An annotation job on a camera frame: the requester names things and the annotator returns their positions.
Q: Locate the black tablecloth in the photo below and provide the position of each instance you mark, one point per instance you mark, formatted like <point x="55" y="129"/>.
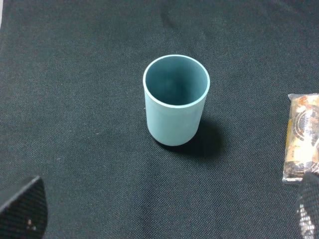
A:
<point x="72" y="110"/>

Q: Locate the brown snack bar wrapper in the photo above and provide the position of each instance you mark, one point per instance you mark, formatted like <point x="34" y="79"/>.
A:
<point x="302" y="141"/>

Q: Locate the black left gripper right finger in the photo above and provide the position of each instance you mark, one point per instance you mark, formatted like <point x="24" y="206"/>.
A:
<point x="307" y="206"/>

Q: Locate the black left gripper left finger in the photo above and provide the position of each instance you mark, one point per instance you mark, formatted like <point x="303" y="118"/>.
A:
<point x="24" y="210"/>

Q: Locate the teal plastic cup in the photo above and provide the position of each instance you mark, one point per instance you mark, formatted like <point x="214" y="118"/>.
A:
<point x="175" y="88"/>

